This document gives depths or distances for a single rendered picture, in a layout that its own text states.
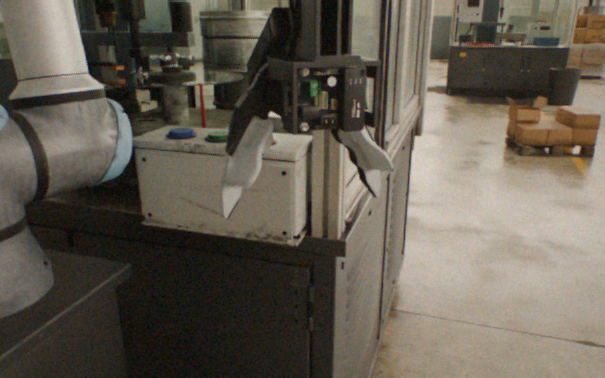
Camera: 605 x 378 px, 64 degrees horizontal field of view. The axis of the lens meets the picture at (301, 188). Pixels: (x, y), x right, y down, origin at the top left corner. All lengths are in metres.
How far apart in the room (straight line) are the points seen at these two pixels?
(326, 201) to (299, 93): 0.41
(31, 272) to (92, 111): 0.22
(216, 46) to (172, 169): 1.09
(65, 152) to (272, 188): 0.28
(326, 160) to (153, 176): 0.28
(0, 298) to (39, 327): 0.06
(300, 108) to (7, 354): 0.41
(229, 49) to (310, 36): 1.47
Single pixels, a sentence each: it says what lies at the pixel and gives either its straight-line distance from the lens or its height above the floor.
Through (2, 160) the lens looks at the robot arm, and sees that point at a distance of 0.65.
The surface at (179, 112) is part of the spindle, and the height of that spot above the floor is 0.87.
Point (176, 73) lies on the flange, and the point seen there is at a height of 0.96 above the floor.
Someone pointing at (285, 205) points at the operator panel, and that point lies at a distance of 0.73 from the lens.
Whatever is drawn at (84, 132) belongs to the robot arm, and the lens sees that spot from 0.69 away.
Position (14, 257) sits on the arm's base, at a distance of 0.68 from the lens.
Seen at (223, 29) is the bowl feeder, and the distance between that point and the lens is 1.83.
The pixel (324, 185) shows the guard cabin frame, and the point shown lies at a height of 0.83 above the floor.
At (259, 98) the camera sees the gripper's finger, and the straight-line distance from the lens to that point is 0.41.
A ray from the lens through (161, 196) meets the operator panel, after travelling 0.83.
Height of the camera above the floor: 1.08
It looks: 19 degrees down
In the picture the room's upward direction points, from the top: straight up
